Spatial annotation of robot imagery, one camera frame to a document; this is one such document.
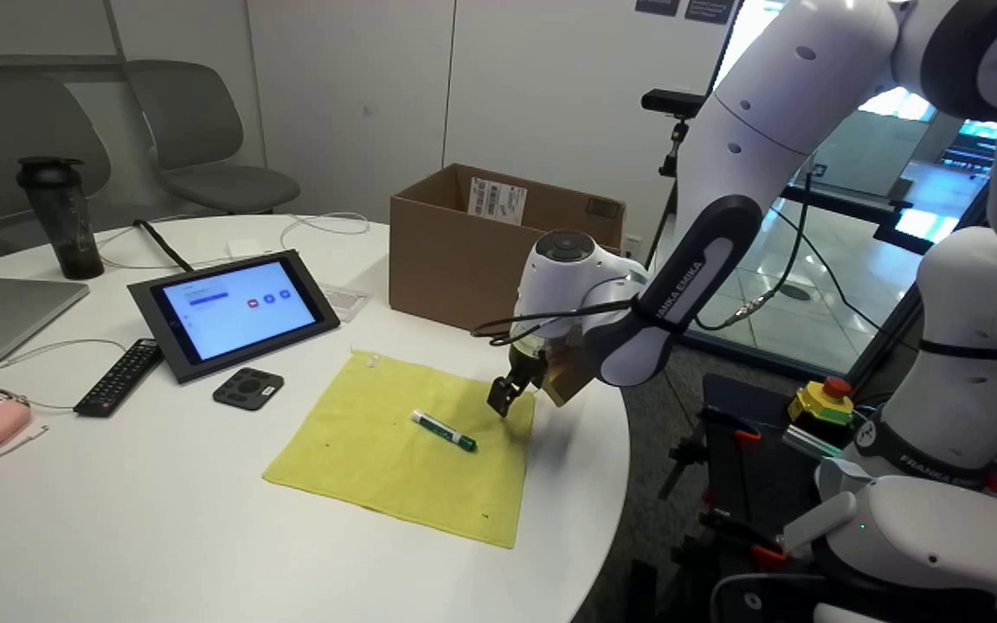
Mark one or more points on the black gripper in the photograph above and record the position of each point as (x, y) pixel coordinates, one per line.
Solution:
(557, 372)

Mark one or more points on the green capped marker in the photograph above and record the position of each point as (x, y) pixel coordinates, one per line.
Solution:
(460, 439)

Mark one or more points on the yellow-green towel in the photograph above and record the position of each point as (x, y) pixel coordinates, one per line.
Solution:
(358, 444)

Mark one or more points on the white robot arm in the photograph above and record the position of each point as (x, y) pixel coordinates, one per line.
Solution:
(796, 82)

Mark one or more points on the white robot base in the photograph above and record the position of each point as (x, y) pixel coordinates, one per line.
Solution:
(906, 531)

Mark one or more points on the brown cardboard box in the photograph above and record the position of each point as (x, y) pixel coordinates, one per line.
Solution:
(460, 237)

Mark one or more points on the small black square device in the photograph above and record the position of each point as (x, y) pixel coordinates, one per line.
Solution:
(247, 388)

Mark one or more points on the black tablet with blue screen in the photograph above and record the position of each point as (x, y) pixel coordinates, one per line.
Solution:
(234, 311)

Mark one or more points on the red yellow emergency stop button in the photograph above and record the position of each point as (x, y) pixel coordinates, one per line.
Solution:
(823, 402)

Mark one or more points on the black remote control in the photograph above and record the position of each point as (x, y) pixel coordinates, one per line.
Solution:
(119, 380)

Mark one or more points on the grey office chair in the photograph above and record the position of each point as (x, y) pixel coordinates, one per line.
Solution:
(195, 136)

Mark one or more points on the dark drinking bottle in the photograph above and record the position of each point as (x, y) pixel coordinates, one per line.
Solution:
(57, 197)

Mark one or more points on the black camera on stand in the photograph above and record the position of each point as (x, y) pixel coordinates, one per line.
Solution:
(678, 108)

